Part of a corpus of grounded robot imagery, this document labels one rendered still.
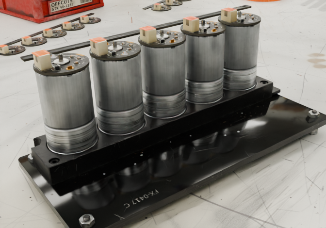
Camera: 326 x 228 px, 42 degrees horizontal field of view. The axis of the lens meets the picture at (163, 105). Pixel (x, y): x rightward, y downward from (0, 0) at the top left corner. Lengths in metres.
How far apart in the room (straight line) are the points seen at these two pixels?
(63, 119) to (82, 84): 0.02
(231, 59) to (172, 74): 0.05
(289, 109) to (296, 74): 0.08
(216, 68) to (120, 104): 0.06
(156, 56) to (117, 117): 0.04
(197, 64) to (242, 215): 0.09
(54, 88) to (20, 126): 0.10
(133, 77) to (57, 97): 0.04
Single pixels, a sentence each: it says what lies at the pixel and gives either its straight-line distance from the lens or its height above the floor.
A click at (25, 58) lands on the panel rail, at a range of 0.21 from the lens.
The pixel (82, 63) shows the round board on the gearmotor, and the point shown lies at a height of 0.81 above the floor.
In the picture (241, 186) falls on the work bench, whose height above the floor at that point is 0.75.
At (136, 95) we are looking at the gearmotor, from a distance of 0.21.
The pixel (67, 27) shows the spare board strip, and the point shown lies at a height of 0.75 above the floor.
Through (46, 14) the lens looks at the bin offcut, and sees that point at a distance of 0.51.
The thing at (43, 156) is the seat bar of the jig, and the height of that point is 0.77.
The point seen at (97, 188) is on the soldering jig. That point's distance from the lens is 0.20.
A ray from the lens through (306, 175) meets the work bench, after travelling 0.23.
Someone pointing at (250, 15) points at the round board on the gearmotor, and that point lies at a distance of 0.26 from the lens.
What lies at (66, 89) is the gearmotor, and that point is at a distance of 0.19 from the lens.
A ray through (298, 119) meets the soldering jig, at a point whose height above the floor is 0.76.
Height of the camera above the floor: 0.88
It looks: 27 degrees down
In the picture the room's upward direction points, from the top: 2 degrees counter-clockwise
